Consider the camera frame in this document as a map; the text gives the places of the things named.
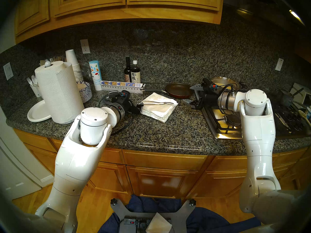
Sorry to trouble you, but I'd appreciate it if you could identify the white cutlery cup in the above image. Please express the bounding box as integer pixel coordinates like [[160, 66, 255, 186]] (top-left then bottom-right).
[[30, 84, 42, 98]]

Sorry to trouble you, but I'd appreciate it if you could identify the white light switch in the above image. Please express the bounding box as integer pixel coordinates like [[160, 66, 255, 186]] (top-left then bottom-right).
[[3, 62, 14, 80]]

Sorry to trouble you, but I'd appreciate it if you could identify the grey power strip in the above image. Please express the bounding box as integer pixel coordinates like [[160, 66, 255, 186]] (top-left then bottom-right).
[[119, 217, 172, 233]]

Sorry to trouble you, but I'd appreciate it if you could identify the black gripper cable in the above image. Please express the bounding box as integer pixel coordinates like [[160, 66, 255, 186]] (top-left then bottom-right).
[[214, 83, 235, 97], [98, 91, 134, 136]]

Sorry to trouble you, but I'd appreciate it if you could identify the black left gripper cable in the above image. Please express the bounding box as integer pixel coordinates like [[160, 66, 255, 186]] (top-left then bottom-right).
[[98, 91, 134, 136]]

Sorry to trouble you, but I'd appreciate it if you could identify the clear plastic bag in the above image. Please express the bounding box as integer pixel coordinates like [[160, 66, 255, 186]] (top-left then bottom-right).
[[80, 61, 94, 82]]

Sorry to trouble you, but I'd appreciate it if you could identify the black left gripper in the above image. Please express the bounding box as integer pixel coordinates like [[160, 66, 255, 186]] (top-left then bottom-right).
[[114, 91, 143, 115]]

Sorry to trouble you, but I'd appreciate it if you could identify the dark range hood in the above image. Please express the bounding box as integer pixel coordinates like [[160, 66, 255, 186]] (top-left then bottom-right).
[[223, 0, 311, 56]]

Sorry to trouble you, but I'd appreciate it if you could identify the blue white foil box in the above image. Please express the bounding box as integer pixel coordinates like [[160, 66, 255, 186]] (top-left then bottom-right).
[[101, 81, 146, 94]]

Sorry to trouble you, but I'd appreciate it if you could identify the dark blue cloth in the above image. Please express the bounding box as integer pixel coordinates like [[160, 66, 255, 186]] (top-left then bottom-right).
[[97, 194, 262, 233]]

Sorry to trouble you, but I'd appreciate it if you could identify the grey robot base frame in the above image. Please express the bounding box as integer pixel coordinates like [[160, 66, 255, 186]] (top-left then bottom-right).
[[111, 199, 197, 233]]

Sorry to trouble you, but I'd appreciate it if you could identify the steel cooking pot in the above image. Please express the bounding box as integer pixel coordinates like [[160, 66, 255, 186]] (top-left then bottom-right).
[[210, 76, 248, 91]]

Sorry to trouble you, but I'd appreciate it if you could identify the dark frying pan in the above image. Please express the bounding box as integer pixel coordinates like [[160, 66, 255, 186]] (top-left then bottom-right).
[[140, 83, 195, 99]]

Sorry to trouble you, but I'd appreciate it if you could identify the white paper towel roll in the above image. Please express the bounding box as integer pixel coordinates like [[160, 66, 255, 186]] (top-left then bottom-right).
[[35, 61, 85, 125]]

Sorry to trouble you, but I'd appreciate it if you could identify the steel gas stove top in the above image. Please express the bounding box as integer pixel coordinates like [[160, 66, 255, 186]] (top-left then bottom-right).
[[201, 88, 311, 141]]

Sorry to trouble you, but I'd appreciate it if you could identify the patterned paper plate stack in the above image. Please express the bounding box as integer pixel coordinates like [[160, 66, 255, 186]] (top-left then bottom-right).
[[77, 81, 93, 103]]

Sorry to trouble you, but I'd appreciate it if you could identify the wooden wall cabinet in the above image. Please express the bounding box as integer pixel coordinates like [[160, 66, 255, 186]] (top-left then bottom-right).
[[14, 0, 224, 44]]

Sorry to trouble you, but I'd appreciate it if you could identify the white napkin stack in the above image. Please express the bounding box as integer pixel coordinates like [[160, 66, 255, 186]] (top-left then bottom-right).
[[140, 92, 178, 123]]

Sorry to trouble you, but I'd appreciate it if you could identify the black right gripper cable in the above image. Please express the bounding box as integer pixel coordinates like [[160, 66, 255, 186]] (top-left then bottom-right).
[[214, 83, 235, 97]]

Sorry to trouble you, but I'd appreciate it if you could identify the white paper cup stack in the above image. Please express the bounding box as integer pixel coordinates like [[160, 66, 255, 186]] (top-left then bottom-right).
[[65, 50, 84, 83]]

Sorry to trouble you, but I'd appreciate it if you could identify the soy sauce bottle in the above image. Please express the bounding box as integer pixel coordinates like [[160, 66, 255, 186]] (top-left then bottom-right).
[[131, 60, 141, 84]]

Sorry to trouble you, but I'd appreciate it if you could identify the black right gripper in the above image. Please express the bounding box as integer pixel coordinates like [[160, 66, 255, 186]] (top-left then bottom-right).
[[183, 78, 221, 110]]

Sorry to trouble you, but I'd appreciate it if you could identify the black kettle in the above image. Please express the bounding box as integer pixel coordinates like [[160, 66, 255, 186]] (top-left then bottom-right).
[[277, 88, 304, 107]]

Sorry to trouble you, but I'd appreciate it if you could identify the dark glass bottle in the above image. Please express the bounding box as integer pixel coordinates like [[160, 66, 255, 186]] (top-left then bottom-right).
[[124, 57, 132, 83]]

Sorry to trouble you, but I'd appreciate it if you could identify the white tissue on base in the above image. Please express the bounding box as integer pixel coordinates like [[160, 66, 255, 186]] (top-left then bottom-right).
[[145, 213, 172, 233]]

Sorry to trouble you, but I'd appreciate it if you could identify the wooden base cabinet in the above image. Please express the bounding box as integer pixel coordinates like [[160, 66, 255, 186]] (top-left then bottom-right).
[[13, 128, 311, 199]]

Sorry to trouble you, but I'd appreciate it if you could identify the white refrigerator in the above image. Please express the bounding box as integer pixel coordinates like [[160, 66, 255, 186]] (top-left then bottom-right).
[[0, 106, 55, 201]]

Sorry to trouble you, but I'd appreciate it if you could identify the white foam plate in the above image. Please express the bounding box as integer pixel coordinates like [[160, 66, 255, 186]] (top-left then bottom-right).
[[27, 100, 52, 123]]

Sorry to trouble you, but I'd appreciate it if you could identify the blue white leaf canister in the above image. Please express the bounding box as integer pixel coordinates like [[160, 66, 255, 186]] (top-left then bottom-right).
[[89, 60, 103, 91]]

